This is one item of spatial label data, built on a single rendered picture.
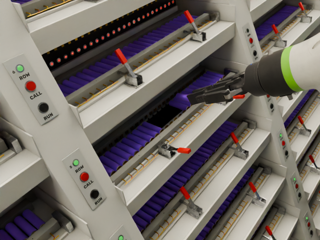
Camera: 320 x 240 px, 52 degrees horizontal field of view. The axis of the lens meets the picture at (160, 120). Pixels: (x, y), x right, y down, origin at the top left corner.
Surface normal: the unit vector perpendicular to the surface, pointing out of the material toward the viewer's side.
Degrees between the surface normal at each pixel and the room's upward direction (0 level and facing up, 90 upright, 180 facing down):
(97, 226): 90
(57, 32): 112
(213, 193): 22
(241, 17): 90
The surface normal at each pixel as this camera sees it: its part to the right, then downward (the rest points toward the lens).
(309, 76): -0.65, 0.64
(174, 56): -0.11, -0.80
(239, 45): -0.62, 0.52
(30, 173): 0.77, 0.30
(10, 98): 0.68, -0.01
